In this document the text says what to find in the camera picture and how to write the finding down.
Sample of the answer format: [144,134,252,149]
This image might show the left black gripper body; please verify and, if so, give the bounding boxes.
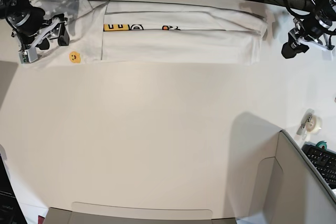
[288,18,328,46]

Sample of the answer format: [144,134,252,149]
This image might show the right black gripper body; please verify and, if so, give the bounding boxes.
[33,14,67,43]

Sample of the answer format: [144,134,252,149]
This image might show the white printed t-shirt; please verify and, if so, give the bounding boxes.
[30,0,267,68]

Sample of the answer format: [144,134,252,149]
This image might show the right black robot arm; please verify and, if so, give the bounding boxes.
[1,0,70,51]

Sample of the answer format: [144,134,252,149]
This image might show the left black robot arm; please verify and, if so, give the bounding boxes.
[281,0,335,59]

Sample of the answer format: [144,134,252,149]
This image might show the clear tape dispenser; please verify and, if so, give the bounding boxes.
[296,109,322,140]

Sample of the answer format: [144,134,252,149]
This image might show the green tape roll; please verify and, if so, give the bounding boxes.
[316,141,327,150]

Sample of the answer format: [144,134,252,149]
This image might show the black computer keyboard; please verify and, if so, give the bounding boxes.
[302,144,336,189]

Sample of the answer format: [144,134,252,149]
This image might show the beige partition box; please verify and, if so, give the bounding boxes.
[44,131,335,223]

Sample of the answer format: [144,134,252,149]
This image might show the black monitor corner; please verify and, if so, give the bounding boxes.
[0,146,27,224]

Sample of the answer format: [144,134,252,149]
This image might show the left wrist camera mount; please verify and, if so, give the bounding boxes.
[288,17,335,54]

